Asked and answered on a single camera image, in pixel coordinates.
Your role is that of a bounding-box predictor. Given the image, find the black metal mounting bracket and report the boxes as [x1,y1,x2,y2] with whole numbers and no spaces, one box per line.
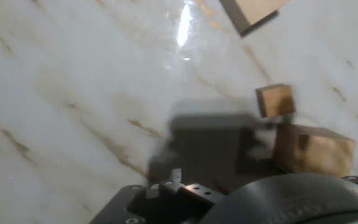
[88,180,226,224]

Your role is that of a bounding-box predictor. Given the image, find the medium wooden block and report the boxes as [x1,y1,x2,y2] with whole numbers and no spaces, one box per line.
[218,0,292,35]

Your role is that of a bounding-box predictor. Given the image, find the large wooden block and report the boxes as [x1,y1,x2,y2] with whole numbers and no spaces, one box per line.
[272,123,356,179]

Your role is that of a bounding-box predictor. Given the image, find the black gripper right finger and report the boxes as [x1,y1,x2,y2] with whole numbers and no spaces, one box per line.
[235,126,276,175]

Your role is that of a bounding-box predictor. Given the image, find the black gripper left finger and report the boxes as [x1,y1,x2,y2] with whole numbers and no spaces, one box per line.
[147,114,257,187]

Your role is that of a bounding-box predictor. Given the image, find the small wooden cube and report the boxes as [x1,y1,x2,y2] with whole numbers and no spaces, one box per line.
[255,83,296,119]

